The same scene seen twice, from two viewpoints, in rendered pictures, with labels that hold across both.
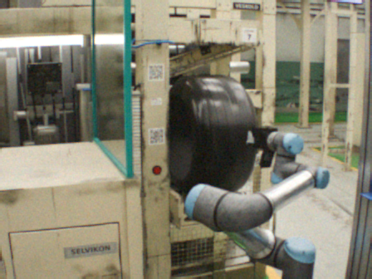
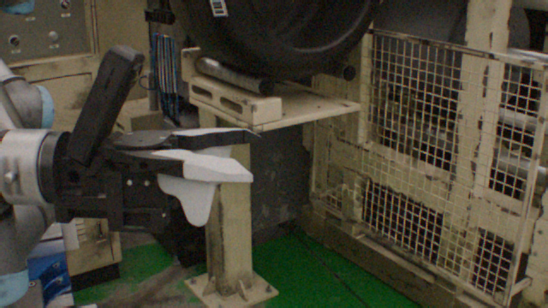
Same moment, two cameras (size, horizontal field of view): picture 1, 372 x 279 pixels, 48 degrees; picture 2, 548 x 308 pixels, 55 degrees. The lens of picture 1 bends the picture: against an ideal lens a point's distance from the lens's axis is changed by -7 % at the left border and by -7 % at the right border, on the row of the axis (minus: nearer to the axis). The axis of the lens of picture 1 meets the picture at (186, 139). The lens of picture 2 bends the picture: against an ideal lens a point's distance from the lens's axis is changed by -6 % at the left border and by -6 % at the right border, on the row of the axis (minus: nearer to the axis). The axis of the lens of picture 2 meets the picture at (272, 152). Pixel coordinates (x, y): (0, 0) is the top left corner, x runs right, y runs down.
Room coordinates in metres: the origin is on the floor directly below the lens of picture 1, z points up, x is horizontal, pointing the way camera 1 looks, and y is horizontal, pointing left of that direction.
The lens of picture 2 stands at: (1.81, -1.60, 1.24)
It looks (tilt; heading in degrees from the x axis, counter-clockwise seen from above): 21 degrees down; 76
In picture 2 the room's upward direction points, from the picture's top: straight up
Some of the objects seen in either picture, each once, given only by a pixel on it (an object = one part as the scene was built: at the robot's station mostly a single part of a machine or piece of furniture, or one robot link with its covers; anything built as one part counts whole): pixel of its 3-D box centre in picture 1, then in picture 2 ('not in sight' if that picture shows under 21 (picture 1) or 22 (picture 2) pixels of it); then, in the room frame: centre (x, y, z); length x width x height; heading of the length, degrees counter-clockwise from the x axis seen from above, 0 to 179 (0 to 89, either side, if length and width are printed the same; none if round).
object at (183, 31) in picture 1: (201, 32); not in sight; (2.51, -0.09, 1.71); 0.61 x 0.25 x 0.15; 111
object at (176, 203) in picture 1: (167, 195); (240, 58); (2.12, 0.09, 0.90); 0.40 x 0.03 x 0.10; 21
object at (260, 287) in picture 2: not in sight; (230, 285); (2.08, 0.16, 0.02); 0.27 x 0.27 x 0.04; 21
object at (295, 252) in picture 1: (297, 258); not in sight; (1.43, -0.40, 0.88); 0.13 x 0.12 x 0.14; 45
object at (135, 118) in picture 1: (136, 142); not in sight; (2.02, 0.23, 1.19); 0.05 x 0.04 x 0.48; 21
